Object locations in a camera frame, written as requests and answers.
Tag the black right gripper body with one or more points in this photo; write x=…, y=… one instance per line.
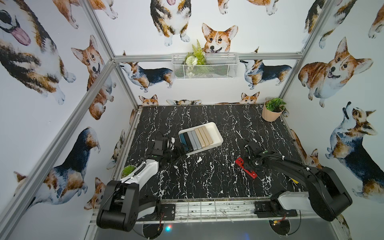
x=251, y=161

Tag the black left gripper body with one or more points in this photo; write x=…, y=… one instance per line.
x=175, y=150

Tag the red tool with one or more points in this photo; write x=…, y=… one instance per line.
x=246, y=166

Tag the white plastic storage box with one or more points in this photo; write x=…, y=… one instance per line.
x=214, y=133

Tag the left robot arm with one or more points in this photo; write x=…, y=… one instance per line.
x=122, y=205

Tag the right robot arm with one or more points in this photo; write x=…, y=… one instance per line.
x=324, y=192

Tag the fern and white flower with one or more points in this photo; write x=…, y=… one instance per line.
x=195, y=62

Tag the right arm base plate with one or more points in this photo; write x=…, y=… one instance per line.
x=272, y=209

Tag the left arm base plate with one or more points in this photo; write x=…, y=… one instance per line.
x=164, y=212

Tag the metal front rail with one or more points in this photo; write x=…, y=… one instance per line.
x=217, y=210

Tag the white wire basket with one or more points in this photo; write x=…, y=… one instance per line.
x=219, y=66

